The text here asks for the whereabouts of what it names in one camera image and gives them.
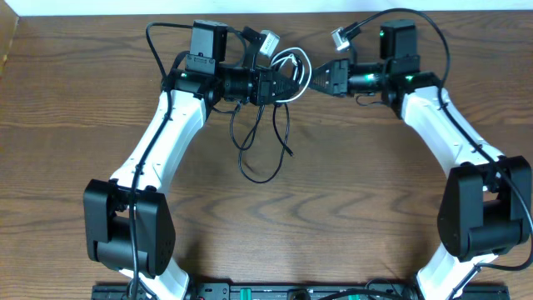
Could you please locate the white USB cable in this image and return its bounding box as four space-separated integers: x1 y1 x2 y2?
269 47 313 104

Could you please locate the black USB cable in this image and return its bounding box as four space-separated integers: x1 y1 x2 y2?
228 62 301 185

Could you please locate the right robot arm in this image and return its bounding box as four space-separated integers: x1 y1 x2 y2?
310 19 532 299

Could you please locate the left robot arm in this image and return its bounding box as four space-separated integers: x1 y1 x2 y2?
82 20 312 299

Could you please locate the cardboard box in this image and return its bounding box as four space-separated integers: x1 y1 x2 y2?
0 0 20 74

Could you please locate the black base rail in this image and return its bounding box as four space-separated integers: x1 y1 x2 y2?
90 280 511 300

